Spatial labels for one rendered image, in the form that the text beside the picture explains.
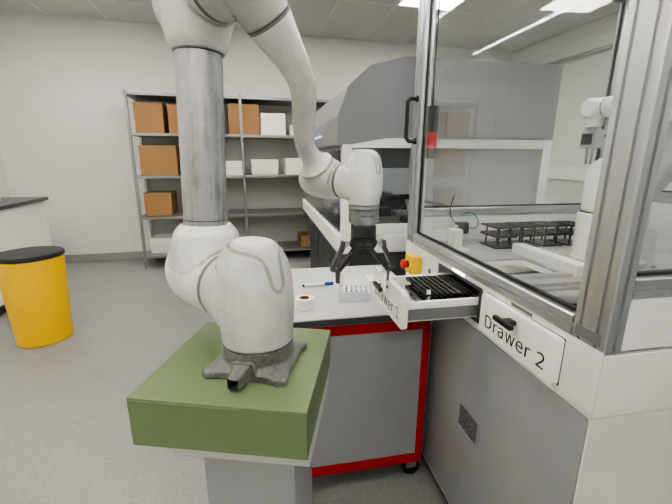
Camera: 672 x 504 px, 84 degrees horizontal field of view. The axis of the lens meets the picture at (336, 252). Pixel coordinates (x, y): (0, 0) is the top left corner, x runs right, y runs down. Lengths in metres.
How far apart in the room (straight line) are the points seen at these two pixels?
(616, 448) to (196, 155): 1.09
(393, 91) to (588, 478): 1.66
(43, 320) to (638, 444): 3.23
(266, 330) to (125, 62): 4.91
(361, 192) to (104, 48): 4.77
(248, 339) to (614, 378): 0.72
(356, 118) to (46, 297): 2.44
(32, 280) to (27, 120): 2.87
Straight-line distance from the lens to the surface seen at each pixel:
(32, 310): 3.31
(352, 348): 1.40
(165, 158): 4.86
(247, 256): 0.74
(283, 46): 0.86
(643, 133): 0.82
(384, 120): 1.98
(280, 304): 0.76
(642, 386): 1.00
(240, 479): 0.96
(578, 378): 0.95
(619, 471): 1.11
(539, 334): 0.98
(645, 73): 0.84
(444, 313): 1.17
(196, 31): 0.92
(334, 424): 1.56
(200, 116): 0.90
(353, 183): 1.05
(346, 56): 5.56
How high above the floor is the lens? 1.30
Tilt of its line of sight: 14 degrees down
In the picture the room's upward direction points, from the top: straight up
